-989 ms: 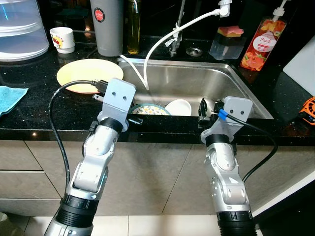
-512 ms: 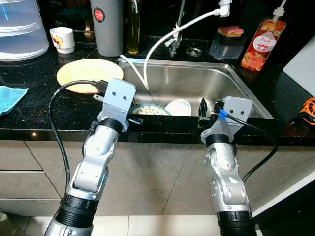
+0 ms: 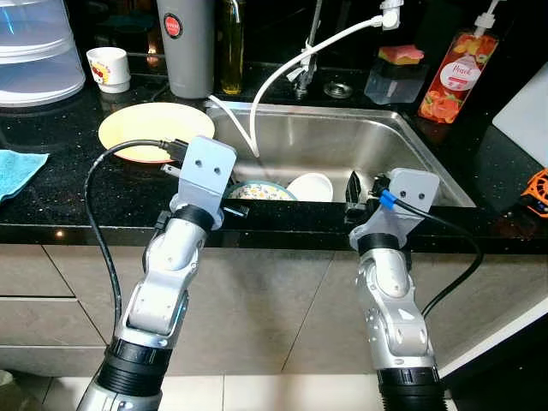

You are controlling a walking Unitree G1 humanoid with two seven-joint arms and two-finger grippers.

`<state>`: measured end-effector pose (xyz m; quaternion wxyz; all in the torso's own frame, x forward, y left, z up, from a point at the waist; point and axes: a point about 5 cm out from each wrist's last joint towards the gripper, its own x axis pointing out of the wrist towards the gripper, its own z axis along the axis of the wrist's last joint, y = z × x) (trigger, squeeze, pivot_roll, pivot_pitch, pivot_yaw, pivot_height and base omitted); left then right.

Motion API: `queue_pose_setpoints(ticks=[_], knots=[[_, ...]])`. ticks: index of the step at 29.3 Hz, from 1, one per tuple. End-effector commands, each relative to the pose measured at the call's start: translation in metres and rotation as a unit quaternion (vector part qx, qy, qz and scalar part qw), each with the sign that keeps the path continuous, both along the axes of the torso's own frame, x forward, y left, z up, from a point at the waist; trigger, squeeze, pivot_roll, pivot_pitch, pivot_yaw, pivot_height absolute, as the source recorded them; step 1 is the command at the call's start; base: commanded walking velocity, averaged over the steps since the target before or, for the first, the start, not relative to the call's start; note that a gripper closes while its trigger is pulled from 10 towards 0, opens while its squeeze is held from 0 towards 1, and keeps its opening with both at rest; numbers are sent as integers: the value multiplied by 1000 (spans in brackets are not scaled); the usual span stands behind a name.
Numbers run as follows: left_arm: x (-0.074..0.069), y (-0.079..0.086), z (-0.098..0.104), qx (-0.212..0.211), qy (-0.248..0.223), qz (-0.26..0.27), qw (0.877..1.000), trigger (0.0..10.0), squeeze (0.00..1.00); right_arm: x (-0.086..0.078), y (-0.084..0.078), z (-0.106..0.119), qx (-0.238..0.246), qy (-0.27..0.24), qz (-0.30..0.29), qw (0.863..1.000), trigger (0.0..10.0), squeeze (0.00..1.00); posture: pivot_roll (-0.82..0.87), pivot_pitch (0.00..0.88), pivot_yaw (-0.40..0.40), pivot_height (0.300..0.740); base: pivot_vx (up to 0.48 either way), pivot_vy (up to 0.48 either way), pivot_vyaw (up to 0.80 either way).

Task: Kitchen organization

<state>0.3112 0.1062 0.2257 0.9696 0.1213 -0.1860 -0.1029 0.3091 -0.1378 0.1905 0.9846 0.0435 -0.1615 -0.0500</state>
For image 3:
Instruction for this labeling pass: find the white bowl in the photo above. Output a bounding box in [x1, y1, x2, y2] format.
[287, 173, 335, 203]

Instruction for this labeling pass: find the stainless steel sink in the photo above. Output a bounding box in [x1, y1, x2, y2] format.
[205, 101, 476, 209]

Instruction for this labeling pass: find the round steel sink hole cap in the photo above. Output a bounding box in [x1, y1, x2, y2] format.
[324, 81, 355, 98]

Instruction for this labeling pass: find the clear plastic sponge box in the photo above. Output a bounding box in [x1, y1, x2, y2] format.
[364, 60, 427, 105]

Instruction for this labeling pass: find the yellow plate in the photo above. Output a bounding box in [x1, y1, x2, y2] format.
[98, 103, 216, 164]

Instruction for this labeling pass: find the pink yellow sponge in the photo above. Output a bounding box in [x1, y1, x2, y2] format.
[378, 45, 426, 66]

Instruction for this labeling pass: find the red peach soap bottle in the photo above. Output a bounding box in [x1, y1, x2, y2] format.
[418, 0, 502, 125]

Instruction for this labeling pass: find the grey tumbler with red logo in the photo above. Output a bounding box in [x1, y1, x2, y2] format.
[156, 0, 217, 99]

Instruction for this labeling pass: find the yellow oil bottle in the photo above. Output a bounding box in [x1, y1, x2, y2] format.
[217, 0, 247, 95]

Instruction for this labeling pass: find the orange black small fan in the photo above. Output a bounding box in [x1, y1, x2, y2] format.
[521, 167, 548, 219]

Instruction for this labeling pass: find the white cutting board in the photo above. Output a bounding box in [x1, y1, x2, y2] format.
[492, 64, 548, 168]

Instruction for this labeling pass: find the white printed cup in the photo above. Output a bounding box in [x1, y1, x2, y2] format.
[86, 46, 132, 93]

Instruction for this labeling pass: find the grey drawer front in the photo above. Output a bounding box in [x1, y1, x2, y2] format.
[0, 244, 78, 299]
[0, 295, 116, 348]

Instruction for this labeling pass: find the dark side cabinet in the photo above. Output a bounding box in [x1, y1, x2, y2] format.
[438, 313, 548, 411]

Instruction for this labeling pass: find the light blue towel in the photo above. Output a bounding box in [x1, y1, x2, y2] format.
[0, 150, 50, 204]

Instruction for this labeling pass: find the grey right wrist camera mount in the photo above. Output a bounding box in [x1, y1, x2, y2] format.
[351, 169, 439, 251]

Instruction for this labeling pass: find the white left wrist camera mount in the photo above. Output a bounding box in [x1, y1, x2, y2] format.
[170, 135, 238, 228]

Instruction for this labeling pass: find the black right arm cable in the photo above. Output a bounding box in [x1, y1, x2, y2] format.
[394, 200, 485, 318]

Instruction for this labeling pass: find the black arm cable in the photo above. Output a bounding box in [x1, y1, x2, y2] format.
[84, 139, 189, 335]
[394, 200, 485, 318]

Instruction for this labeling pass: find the white flexible hose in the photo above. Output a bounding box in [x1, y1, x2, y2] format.
[205, 0, 403, 159]

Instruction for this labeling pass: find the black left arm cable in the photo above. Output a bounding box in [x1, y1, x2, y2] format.
[84, 139, 189, 335]

